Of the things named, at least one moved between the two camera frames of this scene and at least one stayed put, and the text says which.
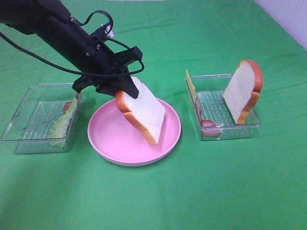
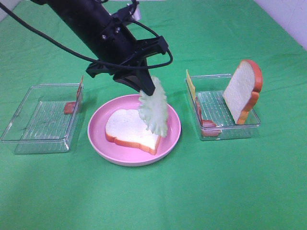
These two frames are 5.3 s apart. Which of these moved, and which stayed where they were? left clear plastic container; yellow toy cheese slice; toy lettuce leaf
Moved: toy lettuce leaf
Stayed: left clear plastic container; yellow toy cheese slice
